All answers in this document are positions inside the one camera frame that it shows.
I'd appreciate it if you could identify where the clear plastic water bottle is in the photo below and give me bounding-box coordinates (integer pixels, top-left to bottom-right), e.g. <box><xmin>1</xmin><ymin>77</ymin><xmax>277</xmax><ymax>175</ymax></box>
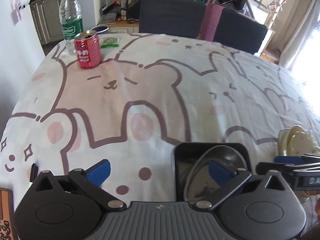
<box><xmin>59</xmin><ymin>0</ymin><xmax>83</xmax><ymax>55</ymax></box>

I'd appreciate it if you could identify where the cartoon animal tablecloth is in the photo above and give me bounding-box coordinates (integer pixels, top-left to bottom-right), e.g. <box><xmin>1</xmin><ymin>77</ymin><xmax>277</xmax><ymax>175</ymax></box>
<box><xmin>0</xmin><ymin>32</ymin><xmax>320</xmax><ymax>240</ymax></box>

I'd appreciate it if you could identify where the cream bowl with handles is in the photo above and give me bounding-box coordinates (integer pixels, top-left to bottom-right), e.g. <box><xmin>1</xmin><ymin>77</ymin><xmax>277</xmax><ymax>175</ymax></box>
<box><xmin>286</xmin><ymin>125</ymin><xmax>319</xmax><ymax>156</ymax></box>

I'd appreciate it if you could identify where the green white snack packet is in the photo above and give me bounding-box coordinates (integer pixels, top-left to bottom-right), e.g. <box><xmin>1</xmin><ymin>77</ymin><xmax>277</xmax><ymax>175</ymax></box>
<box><xmin>100</xmin><ymin>37</ymin><xmax>120</xmax><ymax>49</ymax></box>

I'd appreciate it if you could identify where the oval steel dish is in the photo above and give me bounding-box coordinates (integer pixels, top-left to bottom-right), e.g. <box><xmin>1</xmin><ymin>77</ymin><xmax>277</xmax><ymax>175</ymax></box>
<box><xmin>183</xmin><ymin>145</ymin><xmax>247</xmax><ymax>204</ymax></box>

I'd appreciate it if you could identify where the white square glass plate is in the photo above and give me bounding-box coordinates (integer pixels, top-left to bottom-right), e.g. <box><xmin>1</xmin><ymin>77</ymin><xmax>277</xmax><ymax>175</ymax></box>
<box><xmin>278</xmin><ymin>128</ymin><xmax>290</xmax><ymax>156</ymax></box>

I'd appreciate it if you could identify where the pink cushion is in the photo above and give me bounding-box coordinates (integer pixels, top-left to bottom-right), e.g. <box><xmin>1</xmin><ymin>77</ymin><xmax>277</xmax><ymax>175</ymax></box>
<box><xmin>200</xmin><ymin>3</ymin><xmax>224</xmax><ymax>42</ymax></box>

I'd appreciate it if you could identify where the dark blue chair left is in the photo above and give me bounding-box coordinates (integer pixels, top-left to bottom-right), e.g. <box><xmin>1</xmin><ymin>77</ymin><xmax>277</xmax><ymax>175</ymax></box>
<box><xmin>139</xmin><ymin>0</ymin><xmax>206</xmax><ymax>38</ymax></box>

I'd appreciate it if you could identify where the right hand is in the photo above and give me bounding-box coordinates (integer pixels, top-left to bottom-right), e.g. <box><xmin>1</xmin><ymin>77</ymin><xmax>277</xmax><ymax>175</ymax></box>
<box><xmin>302</xmin><ymin>191</ymin><xmax>319</xmax><ymax>217</ymax></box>

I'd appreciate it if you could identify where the orange printed card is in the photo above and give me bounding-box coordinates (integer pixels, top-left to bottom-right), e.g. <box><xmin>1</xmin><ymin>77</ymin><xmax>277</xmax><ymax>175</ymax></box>
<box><xmin>0</xmin><ymin>188</ymin><xmax>19</xmax><ymax>240</ymax></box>

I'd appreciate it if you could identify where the white kitchen cabinet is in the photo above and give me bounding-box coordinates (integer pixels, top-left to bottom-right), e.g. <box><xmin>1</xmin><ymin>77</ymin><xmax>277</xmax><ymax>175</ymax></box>
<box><xmin>30</xmin><ymin>0</ymin><xmax>63</xmax><ymax>45</ymax></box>

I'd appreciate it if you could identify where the red drink can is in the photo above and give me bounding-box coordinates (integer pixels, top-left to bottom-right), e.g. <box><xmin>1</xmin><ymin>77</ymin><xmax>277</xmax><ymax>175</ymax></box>
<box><xmin>74</xmin><ymin>30</ymin><xmax>102</xmax><ymax>69</ymax></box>

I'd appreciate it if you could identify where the dark blue chair right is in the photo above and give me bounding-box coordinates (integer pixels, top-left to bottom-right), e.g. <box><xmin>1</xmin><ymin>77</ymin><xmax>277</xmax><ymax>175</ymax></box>
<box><xmin>213</xmin><ymin>9</ymin><xmax>267</xmax><ymax>54</ymax></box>

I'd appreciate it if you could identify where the large square steel tray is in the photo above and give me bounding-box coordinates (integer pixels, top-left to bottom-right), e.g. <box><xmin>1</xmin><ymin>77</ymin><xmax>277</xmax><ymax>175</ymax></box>
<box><xmin>173</xmin><ymin>142</ymin><xmax>252</xmax><ymax>204</ymax></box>

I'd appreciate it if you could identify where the dark blue chair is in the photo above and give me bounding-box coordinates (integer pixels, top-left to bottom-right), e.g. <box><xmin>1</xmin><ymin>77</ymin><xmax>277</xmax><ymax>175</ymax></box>
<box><xmin>213</xmin><ymin>9</ymin><xmax>267</xmax><ymax>54</ymax></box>
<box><xmin>139</xmin><ymin>0</ymin><xmax>206</xmax><ymax>38</ymax></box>

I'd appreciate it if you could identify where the grey trash bin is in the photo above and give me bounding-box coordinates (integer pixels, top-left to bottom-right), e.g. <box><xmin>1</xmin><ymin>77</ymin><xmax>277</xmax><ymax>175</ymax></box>
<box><xmin>91</xmin><ymin>25</ymin><xmax>109</xmax><ymax>34</ymax></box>

